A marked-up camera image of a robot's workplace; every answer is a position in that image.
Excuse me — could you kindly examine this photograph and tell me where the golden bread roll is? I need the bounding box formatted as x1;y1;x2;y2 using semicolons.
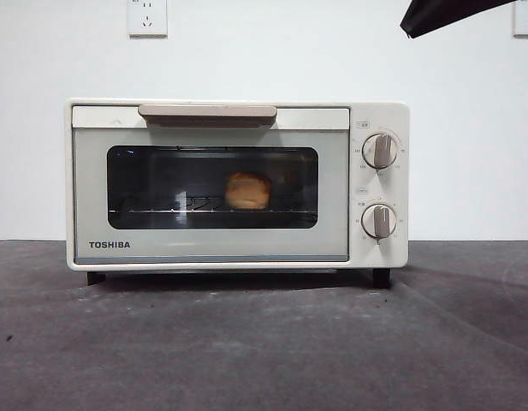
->
224;171;273;211

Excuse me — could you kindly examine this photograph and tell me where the oven door with beige handle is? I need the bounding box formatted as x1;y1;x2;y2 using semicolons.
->
71;104;350;263

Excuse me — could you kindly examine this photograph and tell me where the white toaster oven housing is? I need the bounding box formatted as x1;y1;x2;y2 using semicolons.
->
65;98;410;288

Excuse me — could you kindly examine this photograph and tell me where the temperature knob, beige grip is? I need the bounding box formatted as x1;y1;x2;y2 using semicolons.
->
360;133;398;169

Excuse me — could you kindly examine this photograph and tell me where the timer knob, beige grip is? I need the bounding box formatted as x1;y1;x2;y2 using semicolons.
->
360;204;398;240

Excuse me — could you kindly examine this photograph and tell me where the white wall socket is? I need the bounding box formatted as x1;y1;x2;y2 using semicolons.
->
513;0;528;38
127;0;168;38

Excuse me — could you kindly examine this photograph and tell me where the metal wire oven rack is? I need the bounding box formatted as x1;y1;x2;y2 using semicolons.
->
109;195;316;215

